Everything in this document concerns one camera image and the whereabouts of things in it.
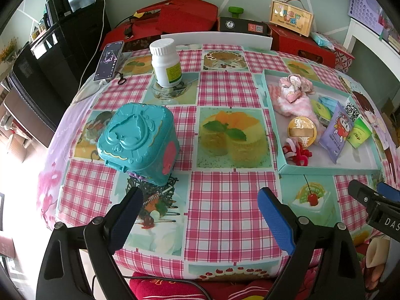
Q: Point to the white board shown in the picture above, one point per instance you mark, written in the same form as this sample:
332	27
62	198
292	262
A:
218	41

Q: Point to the golden round pastry packet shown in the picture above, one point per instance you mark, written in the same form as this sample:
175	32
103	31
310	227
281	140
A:
301	131

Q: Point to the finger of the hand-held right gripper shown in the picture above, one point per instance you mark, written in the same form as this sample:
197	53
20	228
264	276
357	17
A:
390	192
361	192

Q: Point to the pink floral scrunchie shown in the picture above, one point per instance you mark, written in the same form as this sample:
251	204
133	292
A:
295	87

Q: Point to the red white plush ornament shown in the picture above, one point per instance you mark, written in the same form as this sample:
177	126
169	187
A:
298	154

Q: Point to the teal plastic box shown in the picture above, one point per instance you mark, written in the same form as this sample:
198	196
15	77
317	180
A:
134	137

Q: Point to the white shelf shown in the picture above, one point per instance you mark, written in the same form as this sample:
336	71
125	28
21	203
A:
353	34

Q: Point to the light blue face mask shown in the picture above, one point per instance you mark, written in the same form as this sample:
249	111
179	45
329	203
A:
328	101

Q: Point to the black power adapter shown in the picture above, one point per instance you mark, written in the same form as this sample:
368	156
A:
128	31

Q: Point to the red patterned gift box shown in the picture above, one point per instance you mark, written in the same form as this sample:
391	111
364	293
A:
342	56

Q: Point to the red box with floral side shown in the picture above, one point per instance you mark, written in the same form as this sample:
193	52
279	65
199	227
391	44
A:
137	31

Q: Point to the smartphone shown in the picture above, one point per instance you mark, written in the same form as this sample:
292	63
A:
108	61

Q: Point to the blue wet wipes pack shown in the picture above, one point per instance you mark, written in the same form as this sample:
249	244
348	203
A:
322	40

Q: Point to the lavender floral sheet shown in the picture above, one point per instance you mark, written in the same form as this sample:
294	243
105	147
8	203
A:
51	178

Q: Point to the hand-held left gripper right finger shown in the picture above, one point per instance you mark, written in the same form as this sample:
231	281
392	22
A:
276	222

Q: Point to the small green tissue pack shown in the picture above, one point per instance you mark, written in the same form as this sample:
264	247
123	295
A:
359	132

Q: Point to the leopard print cloth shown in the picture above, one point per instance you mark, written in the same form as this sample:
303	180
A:
352	112

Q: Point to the pink white fluffy sock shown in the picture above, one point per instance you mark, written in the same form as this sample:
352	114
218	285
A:
297	109
275	91

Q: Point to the black flat box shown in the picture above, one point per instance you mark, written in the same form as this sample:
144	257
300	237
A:
240	25

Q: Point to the black cabinet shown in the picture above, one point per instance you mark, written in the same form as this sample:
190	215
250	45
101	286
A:
62	68

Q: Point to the green dumbbell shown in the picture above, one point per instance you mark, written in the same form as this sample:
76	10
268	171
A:
236	12

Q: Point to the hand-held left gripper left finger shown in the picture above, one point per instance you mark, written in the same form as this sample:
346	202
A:
125	222

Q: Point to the pink checkered tablecloth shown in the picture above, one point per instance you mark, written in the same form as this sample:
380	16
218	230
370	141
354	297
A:
225	200

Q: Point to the yellow artificial flowers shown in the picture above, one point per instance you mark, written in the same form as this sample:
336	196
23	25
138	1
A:
9	50

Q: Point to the red crate box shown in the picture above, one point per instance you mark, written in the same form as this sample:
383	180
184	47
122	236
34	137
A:
297	47

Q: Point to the purple snack packet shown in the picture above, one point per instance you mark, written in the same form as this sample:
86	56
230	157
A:
337	131

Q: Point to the large green tissue pack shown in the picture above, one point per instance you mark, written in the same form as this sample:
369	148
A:
322	112

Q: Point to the white medicine bottle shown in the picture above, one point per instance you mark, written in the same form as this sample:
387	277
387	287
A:
165	65

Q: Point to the purple perforated board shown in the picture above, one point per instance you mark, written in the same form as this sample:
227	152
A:
364	6

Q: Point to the red patterned cushion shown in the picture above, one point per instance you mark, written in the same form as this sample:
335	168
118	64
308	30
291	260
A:
162	290

